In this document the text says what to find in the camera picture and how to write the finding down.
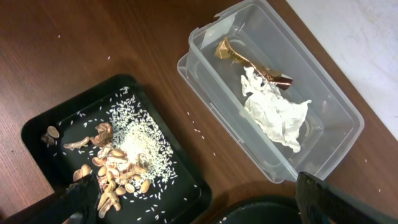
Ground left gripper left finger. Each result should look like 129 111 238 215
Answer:
6 175 100 224

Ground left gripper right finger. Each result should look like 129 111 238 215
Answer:
295 172 397 224

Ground food scraps pile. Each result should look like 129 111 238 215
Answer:
40 86 200 223

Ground white napkin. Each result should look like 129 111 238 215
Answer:
241 67 312 153

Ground gold coffee sachet wrapper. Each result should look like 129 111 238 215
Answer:
215 37 293 90

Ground round black serving tray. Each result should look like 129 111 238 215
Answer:
214 195 330 224

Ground black rectangular tray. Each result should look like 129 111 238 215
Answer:
21 74 212 223

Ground clear plastic storage bin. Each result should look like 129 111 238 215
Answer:
177 1 364 184

